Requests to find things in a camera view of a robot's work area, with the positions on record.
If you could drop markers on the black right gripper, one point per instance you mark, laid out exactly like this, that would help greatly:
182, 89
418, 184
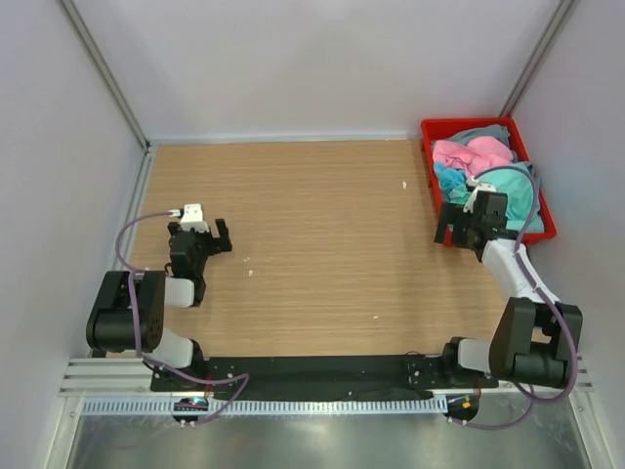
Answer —
447, 216

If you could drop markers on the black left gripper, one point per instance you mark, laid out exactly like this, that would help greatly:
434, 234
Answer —
216, 244

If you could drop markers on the teal green t shirt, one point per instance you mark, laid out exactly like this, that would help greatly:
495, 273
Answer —
515, 185

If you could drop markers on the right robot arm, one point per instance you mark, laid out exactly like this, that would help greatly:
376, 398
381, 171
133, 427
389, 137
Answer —
536, 339

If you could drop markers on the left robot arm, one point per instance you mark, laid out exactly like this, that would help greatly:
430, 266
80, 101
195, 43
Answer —
129, 310

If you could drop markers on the pink t shirt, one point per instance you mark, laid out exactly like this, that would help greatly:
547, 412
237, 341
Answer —
473, 158

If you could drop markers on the grey t shirt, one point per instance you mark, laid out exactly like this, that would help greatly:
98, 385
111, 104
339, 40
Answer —
488, 131

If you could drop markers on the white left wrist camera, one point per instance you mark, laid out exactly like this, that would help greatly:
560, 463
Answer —
193, 219

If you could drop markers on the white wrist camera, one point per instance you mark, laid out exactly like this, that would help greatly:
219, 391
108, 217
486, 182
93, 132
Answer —
193, 219
475, 187

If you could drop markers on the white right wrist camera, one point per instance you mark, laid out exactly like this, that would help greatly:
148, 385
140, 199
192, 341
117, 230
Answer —
475, 187

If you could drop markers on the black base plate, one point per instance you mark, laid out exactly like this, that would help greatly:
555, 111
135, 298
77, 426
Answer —
345, 378

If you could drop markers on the aluminium frame rail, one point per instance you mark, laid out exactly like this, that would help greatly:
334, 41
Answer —
103, 377

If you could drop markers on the slotted cable duct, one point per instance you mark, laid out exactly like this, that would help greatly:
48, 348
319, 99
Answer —
191, 406

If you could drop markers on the left aluminium corner post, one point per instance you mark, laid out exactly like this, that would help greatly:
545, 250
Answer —
96, 57

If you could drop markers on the aluminium corner post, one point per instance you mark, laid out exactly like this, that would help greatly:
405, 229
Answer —
539, 54
96, 57

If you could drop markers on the right aluminium corner post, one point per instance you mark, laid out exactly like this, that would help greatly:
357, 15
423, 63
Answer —
539, 54

